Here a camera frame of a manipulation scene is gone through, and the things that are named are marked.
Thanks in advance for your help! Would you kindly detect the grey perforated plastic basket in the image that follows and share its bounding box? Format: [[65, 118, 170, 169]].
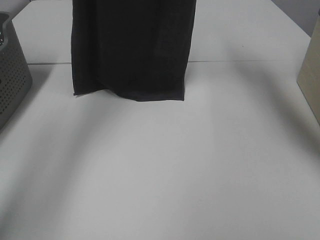
[[0, 11, 33, 129]]

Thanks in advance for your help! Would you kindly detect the beige box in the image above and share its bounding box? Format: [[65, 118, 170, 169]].
[[297, 16, 320, 124]]

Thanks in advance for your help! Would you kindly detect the dark navy towel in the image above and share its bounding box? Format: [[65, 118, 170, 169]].
[[71, 0, 197, 102]]

